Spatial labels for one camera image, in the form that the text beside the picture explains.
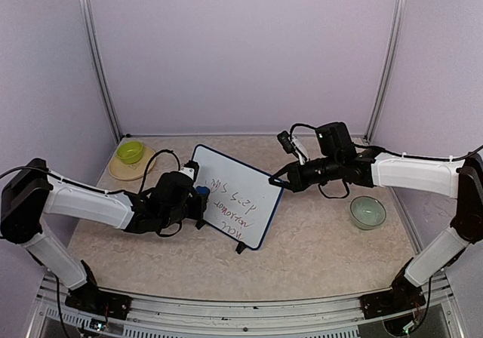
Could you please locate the right aluminium frame post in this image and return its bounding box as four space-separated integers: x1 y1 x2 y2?
365 0 407 142

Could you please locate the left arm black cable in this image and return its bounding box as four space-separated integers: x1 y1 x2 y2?
0 148 182 338

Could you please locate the pale green glass bowl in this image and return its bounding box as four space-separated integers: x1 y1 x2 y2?
349 195 386 230

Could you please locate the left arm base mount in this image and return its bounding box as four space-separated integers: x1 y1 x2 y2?
65 284 132 321

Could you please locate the aluminium frame post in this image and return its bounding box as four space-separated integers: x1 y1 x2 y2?
365 0 407 142
79 0 123 143

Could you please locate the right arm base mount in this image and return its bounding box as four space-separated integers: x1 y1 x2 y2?
360 285 426 319

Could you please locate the small blue-framed whiteboard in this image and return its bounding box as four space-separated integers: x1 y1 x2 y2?
192 144 284 250

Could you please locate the left aluminium frame post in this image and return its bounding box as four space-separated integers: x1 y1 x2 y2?
79 0 123 143

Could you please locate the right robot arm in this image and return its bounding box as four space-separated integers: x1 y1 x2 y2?
269 121 482 311

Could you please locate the blue whiteboard eraser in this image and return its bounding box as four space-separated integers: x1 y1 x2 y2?
195 186 211 198

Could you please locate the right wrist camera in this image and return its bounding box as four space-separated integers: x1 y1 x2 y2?
276 131 310 165

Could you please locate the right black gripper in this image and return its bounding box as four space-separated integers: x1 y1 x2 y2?
269 154 341 194

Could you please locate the front aluminium rail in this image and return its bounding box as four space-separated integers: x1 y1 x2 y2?
24 273 468 337

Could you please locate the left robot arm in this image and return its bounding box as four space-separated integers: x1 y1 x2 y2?
1 158 210 312

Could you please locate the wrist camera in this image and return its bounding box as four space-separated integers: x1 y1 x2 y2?
179 160 199 181
276 131 310 165

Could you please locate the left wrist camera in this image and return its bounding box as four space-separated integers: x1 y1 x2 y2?
179 160 199 181

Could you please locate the lime green bowl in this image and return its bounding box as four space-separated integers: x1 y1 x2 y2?
116 140 144 164

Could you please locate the beige plate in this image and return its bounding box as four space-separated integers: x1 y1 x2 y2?
108 146 155 181

